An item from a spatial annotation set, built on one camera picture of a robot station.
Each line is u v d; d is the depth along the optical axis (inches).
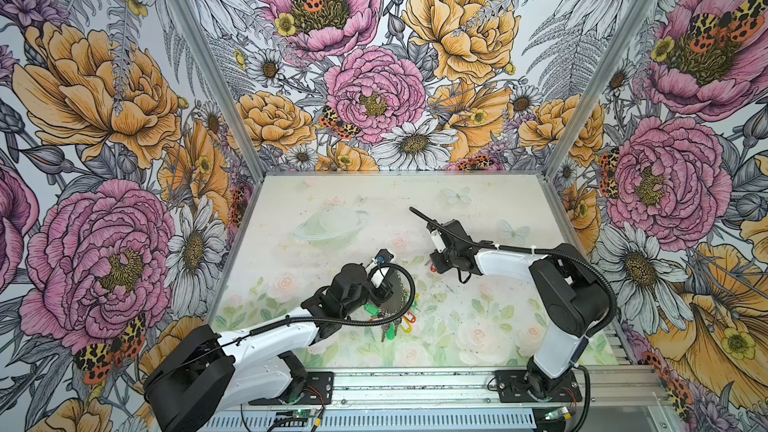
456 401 29.1
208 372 16.4
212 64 35.3
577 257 19.9
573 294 19.2
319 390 28.9
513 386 29.1
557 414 28.1
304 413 28.1
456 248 29.2
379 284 28.2
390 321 22.3
